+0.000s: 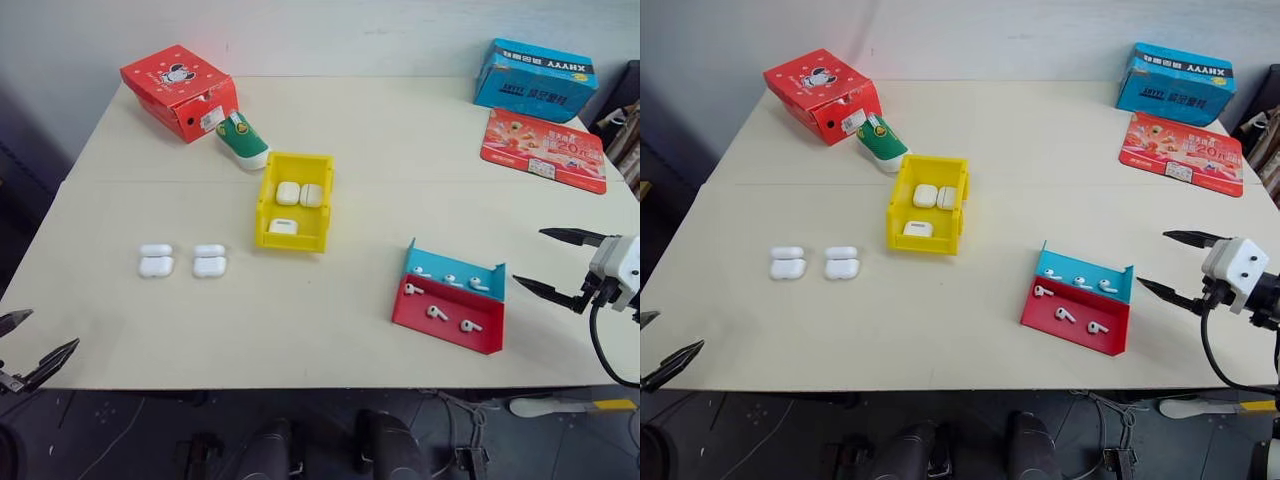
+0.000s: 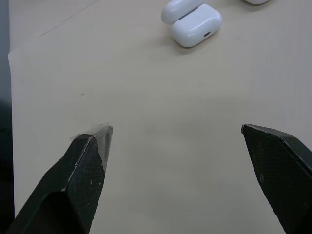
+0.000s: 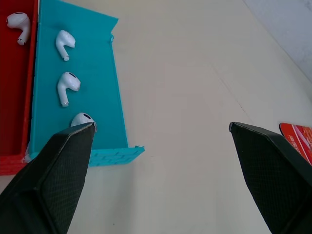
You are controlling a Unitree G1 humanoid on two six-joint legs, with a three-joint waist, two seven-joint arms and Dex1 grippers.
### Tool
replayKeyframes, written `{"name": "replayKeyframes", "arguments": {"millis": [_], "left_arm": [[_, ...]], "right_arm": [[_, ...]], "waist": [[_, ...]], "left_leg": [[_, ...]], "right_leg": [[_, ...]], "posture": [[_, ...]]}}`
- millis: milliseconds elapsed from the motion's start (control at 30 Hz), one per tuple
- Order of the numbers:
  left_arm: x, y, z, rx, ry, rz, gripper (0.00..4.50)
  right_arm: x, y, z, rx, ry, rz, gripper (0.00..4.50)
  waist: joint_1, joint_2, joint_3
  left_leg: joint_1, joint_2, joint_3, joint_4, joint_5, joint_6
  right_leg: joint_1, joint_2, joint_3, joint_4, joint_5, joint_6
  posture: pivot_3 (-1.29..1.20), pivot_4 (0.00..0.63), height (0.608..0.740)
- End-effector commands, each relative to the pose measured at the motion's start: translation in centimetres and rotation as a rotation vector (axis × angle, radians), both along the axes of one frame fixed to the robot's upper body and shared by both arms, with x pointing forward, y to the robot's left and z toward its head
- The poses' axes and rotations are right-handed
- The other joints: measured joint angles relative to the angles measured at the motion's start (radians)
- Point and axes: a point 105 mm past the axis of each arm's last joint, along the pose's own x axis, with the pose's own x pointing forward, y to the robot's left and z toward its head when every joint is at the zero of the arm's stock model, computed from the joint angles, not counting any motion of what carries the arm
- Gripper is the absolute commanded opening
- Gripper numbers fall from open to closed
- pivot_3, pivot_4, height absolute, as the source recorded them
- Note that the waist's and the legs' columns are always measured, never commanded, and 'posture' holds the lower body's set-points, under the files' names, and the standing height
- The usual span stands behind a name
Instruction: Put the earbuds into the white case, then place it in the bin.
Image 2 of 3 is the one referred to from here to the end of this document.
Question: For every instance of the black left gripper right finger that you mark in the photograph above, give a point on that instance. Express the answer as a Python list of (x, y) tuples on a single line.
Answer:
[(282, 175)]

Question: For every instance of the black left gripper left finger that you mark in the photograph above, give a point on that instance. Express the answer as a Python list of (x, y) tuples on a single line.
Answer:
[(73, 185)]

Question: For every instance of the white earbud charging case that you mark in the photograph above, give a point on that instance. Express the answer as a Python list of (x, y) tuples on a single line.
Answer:
[(192, 22)]

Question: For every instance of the small white object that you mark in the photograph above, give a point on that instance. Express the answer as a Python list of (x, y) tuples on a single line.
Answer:
[(256, 1)]

